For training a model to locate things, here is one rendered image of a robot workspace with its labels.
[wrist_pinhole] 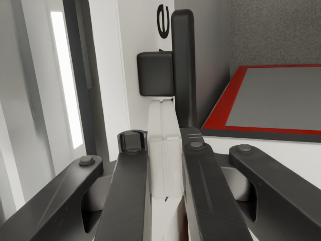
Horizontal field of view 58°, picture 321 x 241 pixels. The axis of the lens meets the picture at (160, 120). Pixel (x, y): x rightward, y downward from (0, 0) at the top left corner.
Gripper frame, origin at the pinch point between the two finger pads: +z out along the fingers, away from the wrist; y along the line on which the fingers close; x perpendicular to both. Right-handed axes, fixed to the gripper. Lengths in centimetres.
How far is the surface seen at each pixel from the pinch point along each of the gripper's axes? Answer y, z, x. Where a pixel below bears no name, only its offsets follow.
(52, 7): -5.6, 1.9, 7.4
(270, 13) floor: 38, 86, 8
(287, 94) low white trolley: 24.5, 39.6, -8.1
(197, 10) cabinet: 7.1, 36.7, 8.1
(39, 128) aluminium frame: -6.6, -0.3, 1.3
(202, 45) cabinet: 8.2, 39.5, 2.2
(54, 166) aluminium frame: -6.2, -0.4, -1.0
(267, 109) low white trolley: 17.4, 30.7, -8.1
